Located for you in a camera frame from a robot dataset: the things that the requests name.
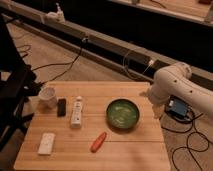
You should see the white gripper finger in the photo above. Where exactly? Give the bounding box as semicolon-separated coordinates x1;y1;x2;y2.
153;106;162;119

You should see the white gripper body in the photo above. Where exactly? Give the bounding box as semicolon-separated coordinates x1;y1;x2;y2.
147;84;166;107

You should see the black eraser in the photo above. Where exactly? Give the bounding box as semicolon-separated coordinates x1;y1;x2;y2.
57;99;66;117

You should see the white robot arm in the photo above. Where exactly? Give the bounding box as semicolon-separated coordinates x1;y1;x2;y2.
147;62;213;119

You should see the white sponge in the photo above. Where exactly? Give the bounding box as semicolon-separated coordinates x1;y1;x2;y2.
38;133;55;155

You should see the blue electronics box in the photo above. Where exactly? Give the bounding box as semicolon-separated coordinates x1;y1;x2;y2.
167;98;189;118

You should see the green bowl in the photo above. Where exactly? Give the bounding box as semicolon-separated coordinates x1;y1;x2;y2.
106;99;140;129

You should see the orange carrot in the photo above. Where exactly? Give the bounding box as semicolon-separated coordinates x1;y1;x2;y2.
90;132;107;153

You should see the white remote controller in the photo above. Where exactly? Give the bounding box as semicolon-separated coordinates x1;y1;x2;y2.
70;96;83;128

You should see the white cup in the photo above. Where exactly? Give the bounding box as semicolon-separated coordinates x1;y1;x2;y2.
38;87;57;108

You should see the black tripod stand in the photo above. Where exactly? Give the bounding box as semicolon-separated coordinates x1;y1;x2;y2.
0;14;41;152

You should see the grey metal rail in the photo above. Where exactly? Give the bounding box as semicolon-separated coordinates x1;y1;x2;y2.
0;0;213;91

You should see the black cable right floor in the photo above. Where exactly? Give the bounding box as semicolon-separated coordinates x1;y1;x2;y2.
162;108;213;171

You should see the black floor cable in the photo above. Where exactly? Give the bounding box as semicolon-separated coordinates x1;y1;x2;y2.
31;37;90;83

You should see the white device on rail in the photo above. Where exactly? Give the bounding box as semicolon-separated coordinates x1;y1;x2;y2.
45;4;65;23

